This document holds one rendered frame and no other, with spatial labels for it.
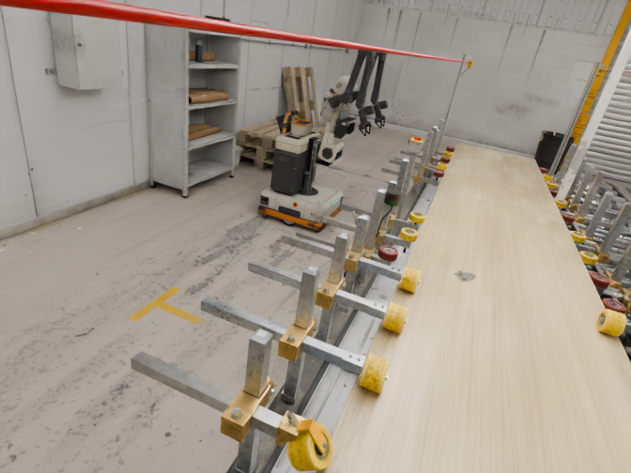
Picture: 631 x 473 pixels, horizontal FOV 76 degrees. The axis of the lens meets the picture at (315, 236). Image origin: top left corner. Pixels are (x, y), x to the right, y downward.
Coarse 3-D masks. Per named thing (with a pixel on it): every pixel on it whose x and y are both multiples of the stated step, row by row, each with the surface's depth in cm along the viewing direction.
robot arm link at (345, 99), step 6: (360, 54) 309; (366, 54) 307; (360, 60) 311; (354, 66) 314; (360, 66) 313; (354, 72) 316; (354, 78) 318; (348, 84) 321; (354, 84) 321; (348, 90) 322; (342, 96) 324; (348, 96) 323; (342, 102) 326
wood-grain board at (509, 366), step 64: (448, 192) 252; (512, 192) 274; (448, 256) 171; (512, 256) 180; (576, 256) 191; (448, 320) 129; (512, 320) 135; (576, 320) 140; (384, 384) 100; (448, 384) 104; (512, 384) 107; (576, 384) 111; (384, 448) 84; (448, 448) 87; (512, 448) 89; (576, 448) 92
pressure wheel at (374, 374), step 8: (368, 360) 96; (376, 360) 96; (384, 360) 97; (368, 368) 95; (376, 368) 94; (384, 368) 94; (368, 376) 94; (376, 376) 94; (384, 376) 93; (360, 384) 96; (368, 384) 95; (376, 384) 94
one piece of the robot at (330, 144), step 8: (344, 104) 349; (328, 112) 352; (336, 112) 345; (328, 120) 356; (328, 128) 358; (328, 136) 357; (328, 144) 359; (336, 144) 366; (344, 144) 375; (320, 152) 365; (328, 152) 362; (336, 152) 361; (328, 160) 365
